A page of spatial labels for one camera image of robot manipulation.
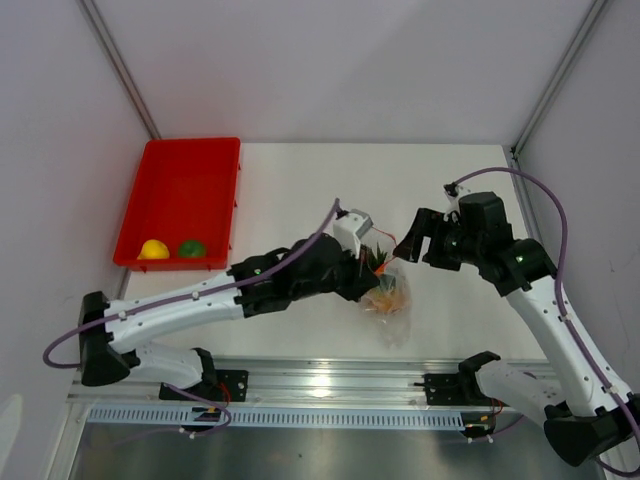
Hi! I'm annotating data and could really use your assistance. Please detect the clear zip top bag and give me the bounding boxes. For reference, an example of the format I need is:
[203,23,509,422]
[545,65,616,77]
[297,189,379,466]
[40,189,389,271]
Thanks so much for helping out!
[357,227,415,350]

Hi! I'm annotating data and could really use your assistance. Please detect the red plastic bin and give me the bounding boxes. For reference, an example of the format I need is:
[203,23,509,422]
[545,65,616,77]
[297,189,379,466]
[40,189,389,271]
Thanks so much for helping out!
[113,137,241,273]

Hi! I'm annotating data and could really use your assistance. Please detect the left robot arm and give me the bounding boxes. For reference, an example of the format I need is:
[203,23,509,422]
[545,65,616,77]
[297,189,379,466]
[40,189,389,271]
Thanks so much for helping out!
[80,234,379,400]

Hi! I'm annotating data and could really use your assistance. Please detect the aluminium mounting rail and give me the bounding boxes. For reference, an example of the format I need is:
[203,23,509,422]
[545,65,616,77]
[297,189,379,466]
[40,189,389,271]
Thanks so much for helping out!
[67,355,551,411]

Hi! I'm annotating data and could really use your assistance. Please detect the toy pineapple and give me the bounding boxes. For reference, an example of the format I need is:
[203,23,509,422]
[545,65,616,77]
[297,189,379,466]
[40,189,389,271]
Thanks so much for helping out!
[360,244,411,316]

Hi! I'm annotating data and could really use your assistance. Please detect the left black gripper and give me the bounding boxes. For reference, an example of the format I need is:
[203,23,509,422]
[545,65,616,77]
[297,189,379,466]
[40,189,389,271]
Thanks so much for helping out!
[293,239,380,304]

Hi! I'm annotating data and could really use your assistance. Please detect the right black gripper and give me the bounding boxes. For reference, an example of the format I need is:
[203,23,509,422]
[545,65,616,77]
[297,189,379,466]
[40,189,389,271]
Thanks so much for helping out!
[393,208,484,272]

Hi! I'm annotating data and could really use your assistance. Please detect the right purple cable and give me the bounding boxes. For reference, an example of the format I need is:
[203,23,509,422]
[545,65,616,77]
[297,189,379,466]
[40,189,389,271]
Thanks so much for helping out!
[444,167,640,479]

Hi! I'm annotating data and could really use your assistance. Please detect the purple cable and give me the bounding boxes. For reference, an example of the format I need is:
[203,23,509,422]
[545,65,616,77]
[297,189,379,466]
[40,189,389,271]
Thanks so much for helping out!
[42,197,341,371]
[444,167,640,479]

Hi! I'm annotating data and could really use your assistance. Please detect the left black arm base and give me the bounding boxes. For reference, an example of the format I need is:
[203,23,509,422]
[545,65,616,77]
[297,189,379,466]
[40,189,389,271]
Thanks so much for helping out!
[159,348,249,403]

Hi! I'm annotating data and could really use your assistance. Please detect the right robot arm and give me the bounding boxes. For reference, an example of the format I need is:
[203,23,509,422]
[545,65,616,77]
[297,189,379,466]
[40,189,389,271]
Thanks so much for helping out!
[394,192,639,467]

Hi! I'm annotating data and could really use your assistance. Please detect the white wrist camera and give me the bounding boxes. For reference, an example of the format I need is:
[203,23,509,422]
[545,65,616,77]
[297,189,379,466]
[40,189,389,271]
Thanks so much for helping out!
[332,209,373,258]
[444,182,472,221]

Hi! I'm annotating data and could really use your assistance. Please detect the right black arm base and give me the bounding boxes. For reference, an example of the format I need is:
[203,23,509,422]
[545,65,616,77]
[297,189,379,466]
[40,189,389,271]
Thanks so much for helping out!
[414,351,501,407]

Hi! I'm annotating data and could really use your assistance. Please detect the yellow toy lemon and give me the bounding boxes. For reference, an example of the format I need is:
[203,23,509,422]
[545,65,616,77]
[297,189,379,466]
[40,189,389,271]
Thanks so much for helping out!
[137,239,170,260]

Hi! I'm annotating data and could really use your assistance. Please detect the green toy lime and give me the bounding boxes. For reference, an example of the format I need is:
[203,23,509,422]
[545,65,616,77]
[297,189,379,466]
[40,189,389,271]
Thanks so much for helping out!
[177,239,207,258]

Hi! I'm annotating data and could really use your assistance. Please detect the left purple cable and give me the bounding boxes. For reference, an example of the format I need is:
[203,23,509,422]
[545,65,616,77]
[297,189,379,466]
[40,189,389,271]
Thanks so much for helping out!
[42,197,341,371]

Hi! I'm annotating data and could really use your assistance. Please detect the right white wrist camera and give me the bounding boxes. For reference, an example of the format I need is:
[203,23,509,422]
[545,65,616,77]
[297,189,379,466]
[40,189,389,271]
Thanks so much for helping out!
[444,182,472,221]

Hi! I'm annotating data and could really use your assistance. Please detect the white slotted cable duct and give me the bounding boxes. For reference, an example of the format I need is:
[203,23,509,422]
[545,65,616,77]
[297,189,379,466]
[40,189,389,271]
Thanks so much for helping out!
[88,404,465,431]

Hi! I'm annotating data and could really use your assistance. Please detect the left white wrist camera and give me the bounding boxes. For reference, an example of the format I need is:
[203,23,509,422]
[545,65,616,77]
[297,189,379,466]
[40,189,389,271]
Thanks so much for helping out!
[332,209,373,258]

